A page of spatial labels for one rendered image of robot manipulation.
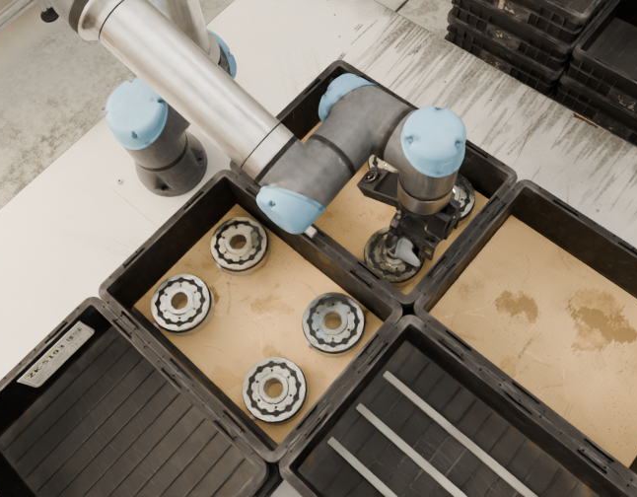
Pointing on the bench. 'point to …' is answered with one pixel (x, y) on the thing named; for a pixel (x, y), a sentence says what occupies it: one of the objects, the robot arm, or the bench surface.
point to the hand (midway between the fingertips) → (403, 241)
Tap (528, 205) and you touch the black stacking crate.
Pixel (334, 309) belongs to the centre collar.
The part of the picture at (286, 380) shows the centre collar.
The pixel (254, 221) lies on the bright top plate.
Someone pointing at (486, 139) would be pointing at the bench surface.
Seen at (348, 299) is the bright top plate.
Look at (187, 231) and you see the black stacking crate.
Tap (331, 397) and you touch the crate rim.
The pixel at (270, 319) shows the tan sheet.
